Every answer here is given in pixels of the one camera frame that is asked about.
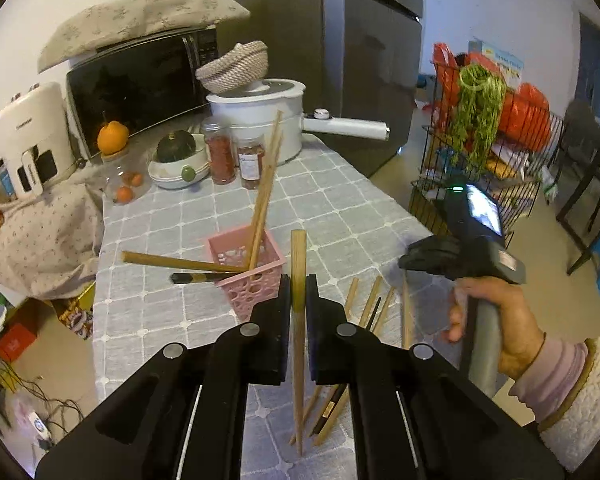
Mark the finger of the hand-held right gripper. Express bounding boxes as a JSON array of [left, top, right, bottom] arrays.
[[398, 255, 462, 278], [406, 236, 462, 259]]

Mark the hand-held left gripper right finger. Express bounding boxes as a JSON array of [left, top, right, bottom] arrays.
[[305, 273, 566, 480]]

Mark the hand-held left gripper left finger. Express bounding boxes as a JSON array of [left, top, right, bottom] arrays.
[[35, 273, 294, 480]]

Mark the pink plastic utensil basket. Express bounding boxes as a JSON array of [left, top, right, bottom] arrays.
[[207, 225, 287, 324]]

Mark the pile of wooden chopsticks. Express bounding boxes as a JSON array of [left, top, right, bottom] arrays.
[[288, 275, 415, 448]]

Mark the single wooden chopstick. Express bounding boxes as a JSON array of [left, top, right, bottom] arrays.
[[290, 229, 308, 457], [255, 128, 285, 263], [121, 251, 247, 274], [248, 109, 282, 270]]

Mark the person's right hand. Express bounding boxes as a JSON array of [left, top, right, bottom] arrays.
[[448, 277, 547, 382]]

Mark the dark chair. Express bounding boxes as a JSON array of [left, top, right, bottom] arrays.
[[555, 100, 600, 277]]

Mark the green hanging plant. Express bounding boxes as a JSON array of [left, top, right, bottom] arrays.
[[447, 62, 509, 169]]

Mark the orange plastic bag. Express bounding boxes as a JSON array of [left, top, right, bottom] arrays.
[[432, 42, 462, 111], [499, 82, 552, 137]]

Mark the short spice jar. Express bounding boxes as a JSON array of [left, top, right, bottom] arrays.
[[235, 136, 267, 191]]

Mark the grey refrigerator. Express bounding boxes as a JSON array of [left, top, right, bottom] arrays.
[[214, 0, 425, 179]]

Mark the tall red spice jar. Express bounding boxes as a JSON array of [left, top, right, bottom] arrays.
[[201, 117, 237, 186]]

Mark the white bowl with green knob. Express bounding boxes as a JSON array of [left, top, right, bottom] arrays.
[[147, 132, 212, 191]]

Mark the blue and yellow printed box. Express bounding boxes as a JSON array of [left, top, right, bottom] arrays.
[[467, 39, 525, 87]]

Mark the dark green pumpkin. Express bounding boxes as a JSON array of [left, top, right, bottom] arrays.
[[156, 130, 197, 164]]

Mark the yellow patterned box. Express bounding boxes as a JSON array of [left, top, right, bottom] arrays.
[[55, 282, 99, 342]]

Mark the white electric cooking pot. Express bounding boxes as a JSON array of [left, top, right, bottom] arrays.
[[206, 78, 392, 166]]

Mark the clear glass jar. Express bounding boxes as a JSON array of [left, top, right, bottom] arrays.
[[101, 152, 154, 205]]

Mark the dotted floral cloth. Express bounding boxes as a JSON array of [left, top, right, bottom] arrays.
[[0, 169, 106, 302]]

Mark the large orange fruit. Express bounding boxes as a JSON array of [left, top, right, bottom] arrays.
[[97, 112, 131, 156]]

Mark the small white device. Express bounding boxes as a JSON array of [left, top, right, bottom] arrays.
[[27, 410, 54, 447]]

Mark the red cardboard box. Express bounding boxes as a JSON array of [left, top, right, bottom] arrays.
[[0, 322, 34, 362]]

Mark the black microwave oven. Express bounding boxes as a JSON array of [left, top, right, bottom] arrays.
[[66, 25, 221, 159]]

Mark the white air fryer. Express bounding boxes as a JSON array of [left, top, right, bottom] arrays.
[[0, 81, 76, 199]]

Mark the floral microwave cover cloth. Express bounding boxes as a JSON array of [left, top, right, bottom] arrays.
[[36, 0, 252, 74]]

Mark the black wire rack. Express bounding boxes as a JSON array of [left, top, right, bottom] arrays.
[[409, 57, 565, 239]]

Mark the woven rope basket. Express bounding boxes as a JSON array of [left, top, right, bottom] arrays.
[[196, 40, 270, 95]]

